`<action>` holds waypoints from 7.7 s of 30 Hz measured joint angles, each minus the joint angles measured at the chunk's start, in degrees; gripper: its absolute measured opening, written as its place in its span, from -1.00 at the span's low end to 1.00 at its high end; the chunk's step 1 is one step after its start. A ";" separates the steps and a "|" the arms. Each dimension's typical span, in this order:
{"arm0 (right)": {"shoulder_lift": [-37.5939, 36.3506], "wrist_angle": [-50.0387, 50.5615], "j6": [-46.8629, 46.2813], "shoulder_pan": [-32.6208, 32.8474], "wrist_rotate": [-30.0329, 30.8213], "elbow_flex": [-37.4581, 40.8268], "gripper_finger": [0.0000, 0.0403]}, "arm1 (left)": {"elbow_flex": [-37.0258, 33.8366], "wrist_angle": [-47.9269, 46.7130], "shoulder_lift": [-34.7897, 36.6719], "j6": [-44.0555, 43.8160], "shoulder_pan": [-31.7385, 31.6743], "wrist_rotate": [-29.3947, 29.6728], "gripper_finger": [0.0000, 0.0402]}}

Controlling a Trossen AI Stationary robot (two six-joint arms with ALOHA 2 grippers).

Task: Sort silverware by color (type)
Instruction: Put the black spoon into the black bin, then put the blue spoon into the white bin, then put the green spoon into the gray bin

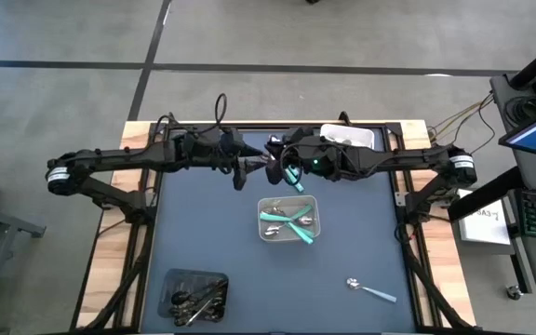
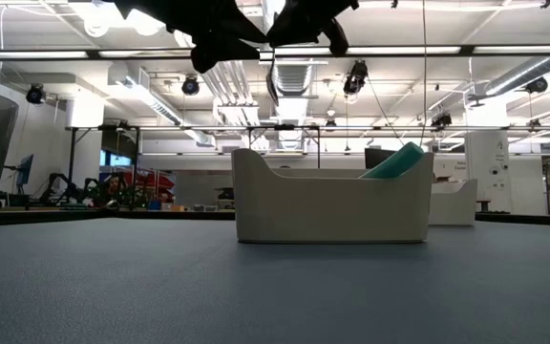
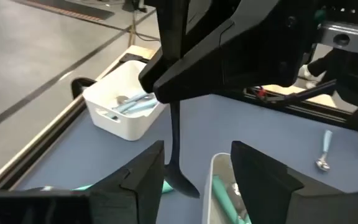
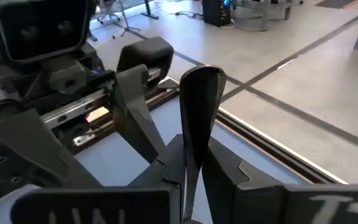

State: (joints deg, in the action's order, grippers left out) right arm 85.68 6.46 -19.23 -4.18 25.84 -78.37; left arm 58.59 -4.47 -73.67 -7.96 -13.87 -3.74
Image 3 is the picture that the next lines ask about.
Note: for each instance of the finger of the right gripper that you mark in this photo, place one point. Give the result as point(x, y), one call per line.
point(172, 28)
point(253, 53)

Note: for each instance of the white plastic bin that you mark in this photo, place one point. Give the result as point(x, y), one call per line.
point(129, 127)

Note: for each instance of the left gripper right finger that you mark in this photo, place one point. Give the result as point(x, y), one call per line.
point(291, 208)

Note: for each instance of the beige plastic bin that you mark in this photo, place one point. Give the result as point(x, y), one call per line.
point(208, 186)

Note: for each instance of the black table clamp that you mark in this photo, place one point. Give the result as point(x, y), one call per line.
point(81, 85)

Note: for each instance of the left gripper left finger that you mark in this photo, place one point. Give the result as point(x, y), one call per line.
point(104, 205)

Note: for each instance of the blue table mat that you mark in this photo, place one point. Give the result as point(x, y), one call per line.
point(259, 130)

